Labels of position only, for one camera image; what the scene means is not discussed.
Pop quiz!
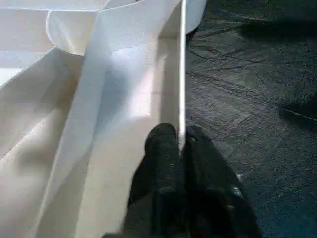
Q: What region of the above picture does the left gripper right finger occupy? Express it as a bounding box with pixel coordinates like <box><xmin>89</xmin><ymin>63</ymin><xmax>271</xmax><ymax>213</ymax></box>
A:
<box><xmin>181</xmin><ymin>126</ymin><xmax>262</xmax><ymax>238</ymax></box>

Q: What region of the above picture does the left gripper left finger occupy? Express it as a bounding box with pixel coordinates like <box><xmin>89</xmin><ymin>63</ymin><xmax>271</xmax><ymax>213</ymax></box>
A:
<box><xmin>124</xmin><ymin>124</ymin><xmax>185</xmax><ymax>238</ymax></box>

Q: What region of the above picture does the white plastic table top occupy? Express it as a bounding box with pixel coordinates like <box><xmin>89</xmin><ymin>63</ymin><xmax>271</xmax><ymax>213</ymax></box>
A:
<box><xmin>0</xmin><ymin>0</ymin><xmax>208</xmax><ymax>238</ymax></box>

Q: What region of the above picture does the black work mat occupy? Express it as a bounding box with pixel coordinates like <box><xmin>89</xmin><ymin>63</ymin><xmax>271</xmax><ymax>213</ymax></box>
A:
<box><xmin>183</xmin><ymin>0</ymin><xmax>317</xmax><ymax>238</ymax></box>

